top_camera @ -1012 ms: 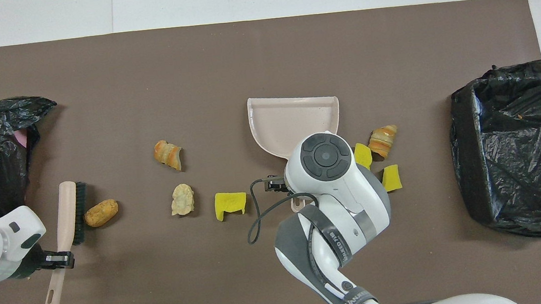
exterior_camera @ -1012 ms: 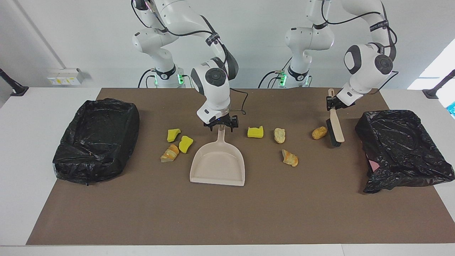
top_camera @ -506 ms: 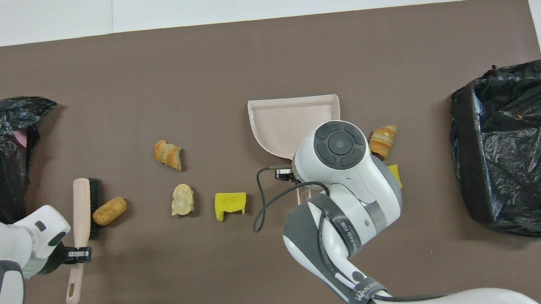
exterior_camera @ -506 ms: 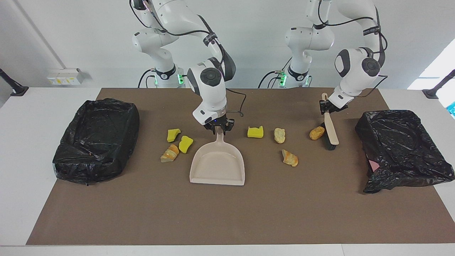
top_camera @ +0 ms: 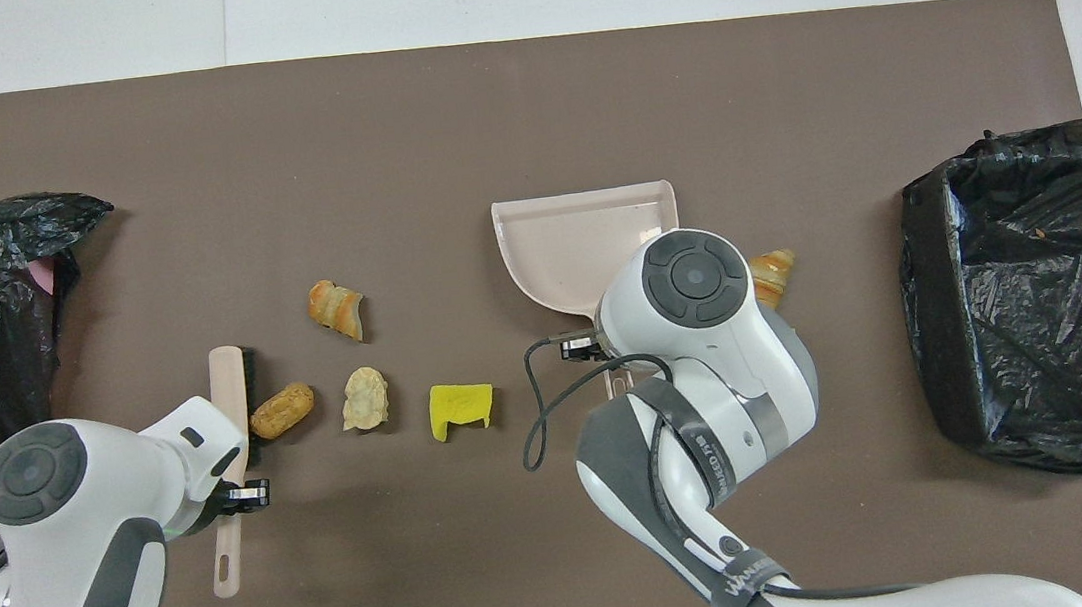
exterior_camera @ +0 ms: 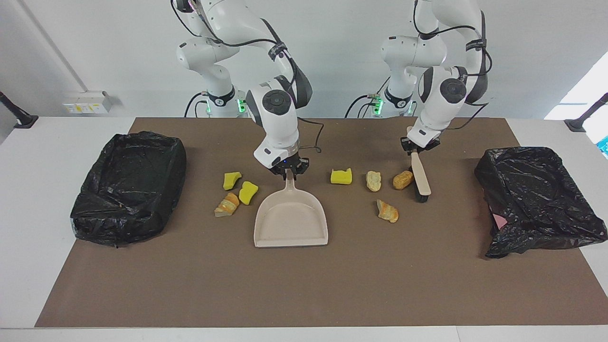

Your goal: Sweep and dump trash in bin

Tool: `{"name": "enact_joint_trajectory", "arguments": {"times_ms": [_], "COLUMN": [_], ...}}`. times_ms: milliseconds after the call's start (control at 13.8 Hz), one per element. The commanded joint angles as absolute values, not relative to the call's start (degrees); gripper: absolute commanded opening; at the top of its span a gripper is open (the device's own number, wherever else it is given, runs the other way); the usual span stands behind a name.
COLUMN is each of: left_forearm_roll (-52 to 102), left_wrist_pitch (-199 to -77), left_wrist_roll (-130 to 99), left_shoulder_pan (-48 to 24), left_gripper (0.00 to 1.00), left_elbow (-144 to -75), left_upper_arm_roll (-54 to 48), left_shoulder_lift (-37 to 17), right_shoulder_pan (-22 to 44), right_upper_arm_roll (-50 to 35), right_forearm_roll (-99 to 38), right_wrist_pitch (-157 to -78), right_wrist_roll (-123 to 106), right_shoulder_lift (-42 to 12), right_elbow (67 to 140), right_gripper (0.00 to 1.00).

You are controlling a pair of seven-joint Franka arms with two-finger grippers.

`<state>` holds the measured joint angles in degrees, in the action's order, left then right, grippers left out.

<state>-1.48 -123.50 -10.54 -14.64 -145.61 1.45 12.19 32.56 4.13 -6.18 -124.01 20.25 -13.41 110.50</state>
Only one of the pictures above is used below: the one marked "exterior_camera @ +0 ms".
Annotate beige plastic dustpan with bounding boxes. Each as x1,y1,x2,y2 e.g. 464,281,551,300
254,170,329,248

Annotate black bag lined trash bin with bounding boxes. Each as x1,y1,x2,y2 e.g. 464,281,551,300
70,131,187,248

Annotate white wall socket box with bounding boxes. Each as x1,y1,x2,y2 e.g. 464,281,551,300
63,91,114,114

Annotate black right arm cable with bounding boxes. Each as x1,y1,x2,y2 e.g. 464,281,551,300
170,0,325,153

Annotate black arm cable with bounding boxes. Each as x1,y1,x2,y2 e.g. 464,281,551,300
413,0,493,131
170,0,325,153

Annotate notched yellow sponge piece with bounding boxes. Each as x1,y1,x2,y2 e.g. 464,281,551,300
238,181,259,206

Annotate cut croissant piece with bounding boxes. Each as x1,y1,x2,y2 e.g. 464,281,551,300
377,199,399,223

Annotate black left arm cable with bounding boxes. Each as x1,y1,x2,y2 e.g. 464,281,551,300
413,0,493,131

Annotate black base cable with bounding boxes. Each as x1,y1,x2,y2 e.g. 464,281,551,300
344,74,391,118
184,91,209,118

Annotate crumpled black trash bag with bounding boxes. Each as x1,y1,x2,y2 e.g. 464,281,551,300
474,146,608,259

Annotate beige brush black bristles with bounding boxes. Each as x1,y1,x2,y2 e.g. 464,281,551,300
406,126,432,203

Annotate brown table mat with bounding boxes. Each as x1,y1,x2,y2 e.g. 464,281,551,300
34,117,608,328

